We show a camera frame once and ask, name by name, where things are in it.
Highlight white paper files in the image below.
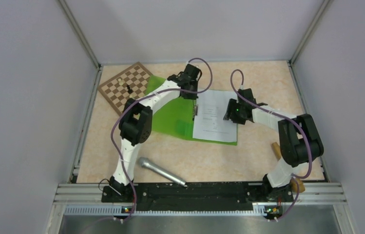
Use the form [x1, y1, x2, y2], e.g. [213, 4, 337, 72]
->
[192, 89, 237, 143]

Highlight metal folder clip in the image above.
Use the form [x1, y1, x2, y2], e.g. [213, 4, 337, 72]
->
[192, 104, 199, 120]

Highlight green plastic folder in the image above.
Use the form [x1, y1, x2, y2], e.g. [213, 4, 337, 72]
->
[142, 76, 238, 146]

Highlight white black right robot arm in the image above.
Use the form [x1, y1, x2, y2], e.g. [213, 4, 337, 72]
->
[223, 88, 324, 201]

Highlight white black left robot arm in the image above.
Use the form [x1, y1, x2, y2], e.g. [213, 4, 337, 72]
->
[109, 63, 202, 201]

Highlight wooden chessboard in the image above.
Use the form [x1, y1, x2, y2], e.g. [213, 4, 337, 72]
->
[97, 62, 153, 115]

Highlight black chess piece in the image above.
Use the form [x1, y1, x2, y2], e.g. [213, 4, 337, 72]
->
[126, 85, 133, 94]

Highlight wooden rolling pin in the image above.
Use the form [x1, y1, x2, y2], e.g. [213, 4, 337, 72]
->
[271, 142, 306, 193]

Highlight silver microphone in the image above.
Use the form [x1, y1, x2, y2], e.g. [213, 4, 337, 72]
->
[137, 157, 187, 186]

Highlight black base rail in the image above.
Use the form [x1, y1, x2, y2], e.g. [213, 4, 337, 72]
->
[101, 181, 293, 212]

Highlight white slotted cable duct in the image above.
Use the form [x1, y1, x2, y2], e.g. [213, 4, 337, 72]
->
[64, 205, 267, 216]

